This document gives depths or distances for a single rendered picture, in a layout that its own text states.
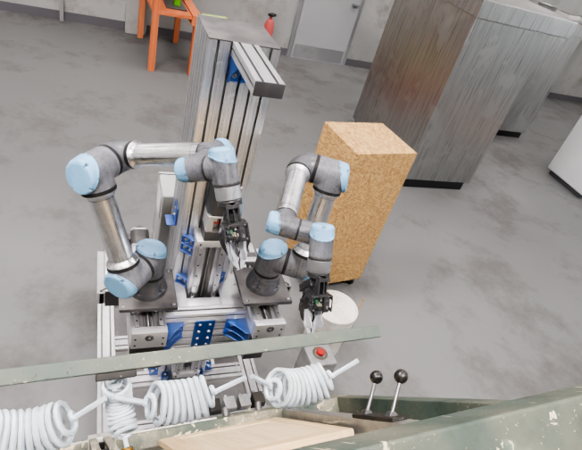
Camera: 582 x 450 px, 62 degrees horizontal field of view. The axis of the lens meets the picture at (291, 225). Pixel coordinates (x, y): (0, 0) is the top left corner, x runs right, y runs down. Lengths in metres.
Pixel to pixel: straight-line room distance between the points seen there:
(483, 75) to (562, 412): 4.66
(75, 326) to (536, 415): 2.79
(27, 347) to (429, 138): 4.17
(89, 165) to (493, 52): 4.38
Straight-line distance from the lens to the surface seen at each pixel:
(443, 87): 5.22
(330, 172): 1.86
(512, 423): 0.88
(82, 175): 1.63
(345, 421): 1.51
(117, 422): 0.76
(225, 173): 1.35
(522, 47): 5.55
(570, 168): 7.73
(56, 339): 3.23
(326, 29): 8.88
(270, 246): 2.01
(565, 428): 0.97
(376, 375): 1.45
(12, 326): 3.34
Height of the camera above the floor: 2.50
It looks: 35 degrees down
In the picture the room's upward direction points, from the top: 18 degrees clockwise
